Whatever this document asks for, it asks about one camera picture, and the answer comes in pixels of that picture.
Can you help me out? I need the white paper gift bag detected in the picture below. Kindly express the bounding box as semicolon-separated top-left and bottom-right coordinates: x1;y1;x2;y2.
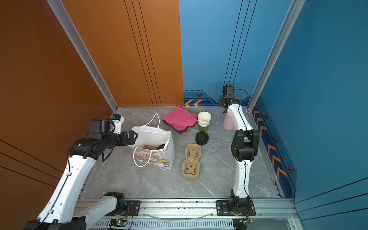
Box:
128;113;175;170

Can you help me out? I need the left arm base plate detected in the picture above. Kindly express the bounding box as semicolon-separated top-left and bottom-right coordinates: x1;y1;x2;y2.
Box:
105;200;141;217

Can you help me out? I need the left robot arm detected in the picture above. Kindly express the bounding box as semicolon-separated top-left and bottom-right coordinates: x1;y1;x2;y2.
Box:
24;115;139;230

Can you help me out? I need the aluminium front rail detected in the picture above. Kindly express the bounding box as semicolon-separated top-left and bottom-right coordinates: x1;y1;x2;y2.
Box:
90;198;304;230

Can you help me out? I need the single beige pulp cup carrier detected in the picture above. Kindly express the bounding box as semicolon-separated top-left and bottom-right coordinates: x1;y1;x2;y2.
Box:
143;145;157;151

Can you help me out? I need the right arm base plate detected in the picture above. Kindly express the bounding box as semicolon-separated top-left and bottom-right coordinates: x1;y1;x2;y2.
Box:
216;200;256;216

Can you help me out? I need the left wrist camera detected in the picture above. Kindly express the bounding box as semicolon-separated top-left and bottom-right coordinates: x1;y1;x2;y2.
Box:
111;114;124;134

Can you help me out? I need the green circuit board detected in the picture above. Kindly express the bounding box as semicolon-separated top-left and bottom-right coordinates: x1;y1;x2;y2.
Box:
109;218;127;229

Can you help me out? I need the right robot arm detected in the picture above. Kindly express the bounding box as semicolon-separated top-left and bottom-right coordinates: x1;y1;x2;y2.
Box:
219;95;260;217

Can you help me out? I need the stack of paper cups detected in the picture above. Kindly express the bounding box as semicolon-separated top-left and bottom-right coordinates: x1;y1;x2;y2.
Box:
197;111;212;132

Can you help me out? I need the pink napkin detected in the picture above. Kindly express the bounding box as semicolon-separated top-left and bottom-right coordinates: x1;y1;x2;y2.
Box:
163;106;198;130

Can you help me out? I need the stack of black lids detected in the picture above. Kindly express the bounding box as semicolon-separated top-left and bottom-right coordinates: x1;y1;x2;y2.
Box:
195;131;209;146

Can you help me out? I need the pink straw holder cup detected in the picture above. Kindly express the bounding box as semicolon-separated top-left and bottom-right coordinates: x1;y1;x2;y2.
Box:
223;113;235;131

